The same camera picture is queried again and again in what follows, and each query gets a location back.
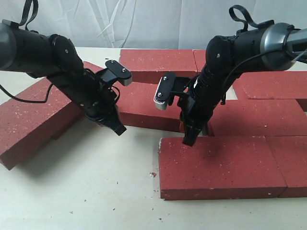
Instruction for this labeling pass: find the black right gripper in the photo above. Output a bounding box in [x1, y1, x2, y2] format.
[177, 88, 223, 146]

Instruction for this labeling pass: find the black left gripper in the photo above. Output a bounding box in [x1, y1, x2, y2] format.
[47, 69, 127, 136]

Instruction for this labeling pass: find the red placed brick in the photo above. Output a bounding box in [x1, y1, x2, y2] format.
[115, 82, 183, 132]

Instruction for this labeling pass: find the red brick top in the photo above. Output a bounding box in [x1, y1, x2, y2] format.
[0, 78, 83, 171]

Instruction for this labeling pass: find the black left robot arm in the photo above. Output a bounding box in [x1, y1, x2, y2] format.
[0, 20, 132, 136]

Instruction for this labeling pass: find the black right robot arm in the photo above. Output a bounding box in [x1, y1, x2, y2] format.
[177, 23, 307, 146]

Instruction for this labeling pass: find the red brick front left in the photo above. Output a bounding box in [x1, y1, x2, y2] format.
[159, 136, 287, 200]

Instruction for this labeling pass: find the red brick third row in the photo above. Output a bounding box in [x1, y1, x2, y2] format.
[209, 99, 307, 137]

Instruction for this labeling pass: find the red loose brick bottom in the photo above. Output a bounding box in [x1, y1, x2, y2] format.
[51, 61, 106, 141]

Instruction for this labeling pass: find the red brick back left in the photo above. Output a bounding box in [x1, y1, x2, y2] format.
[119, 49, 197, 84]

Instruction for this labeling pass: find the red brick second row right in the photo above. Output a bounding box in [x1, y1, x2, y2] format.
[233, 71, 307, 100]

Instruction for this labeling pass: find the red brick back right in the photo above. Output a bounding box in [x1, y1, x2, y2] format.
[193, 49, 206, 72]

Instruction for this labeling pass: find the red brick front right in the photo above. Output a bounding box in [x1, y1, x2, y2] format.
[266, 136, 307, 198]

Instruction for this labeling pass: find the white backdrop sheet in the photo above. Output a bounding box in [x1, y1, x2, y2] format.
[0, 0, 307, 50]

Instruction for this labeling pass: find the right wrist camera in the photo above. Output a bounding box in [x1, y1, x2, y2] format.
[153, 72, 190, 110]

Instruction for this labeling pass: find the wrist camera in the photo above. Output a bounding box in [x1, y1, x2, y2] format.
[95, 59, 132, 86]
[153, 72, 190, 110]

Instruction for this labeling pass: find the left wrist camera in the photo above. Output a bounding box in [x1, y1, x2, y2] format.
[95, 59, 132, 86]

